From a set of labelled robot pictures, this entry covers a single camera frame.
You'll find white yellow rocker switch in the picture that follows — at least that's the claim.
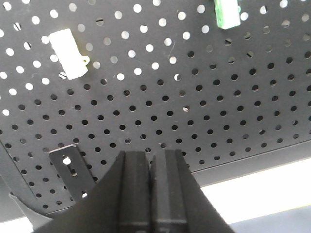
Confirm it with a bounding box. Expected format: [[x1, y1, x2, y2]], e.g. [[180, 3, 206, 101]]
[[48, 28, 90, 80]]

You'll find white green rocker switch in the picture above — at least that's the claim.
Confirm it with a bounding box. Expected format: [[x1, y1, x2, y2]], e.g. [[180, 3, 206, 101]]
[[214, 0, 241, 30]]

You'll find left black pegboard clamp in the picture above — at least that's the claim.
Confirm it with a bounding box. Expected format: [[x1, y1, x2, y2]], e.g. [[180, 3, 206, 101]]
[[9, 144, 96, 230]]

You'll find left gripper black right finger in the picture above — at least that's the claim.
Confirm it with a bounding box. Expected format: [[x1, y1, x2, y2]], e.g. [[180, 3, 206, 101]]
[[151, 150, 233, 233]]

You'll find white standing desk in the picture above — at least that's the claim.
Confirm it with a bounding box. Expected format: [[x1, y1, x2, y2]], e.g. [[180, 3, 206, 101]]
[[0, 159, 311, 233]]

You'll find black perforated pegboard panel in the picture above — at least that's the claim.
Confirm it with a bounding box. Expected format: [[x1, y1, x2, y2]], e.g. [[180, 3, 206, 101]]
[[0, 0, 311, 223]]

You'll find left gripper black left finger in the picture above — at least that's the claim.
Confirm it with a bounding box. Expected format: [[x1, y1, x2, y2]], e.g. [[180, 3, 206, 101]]
[[35, 151, 151, 233]]

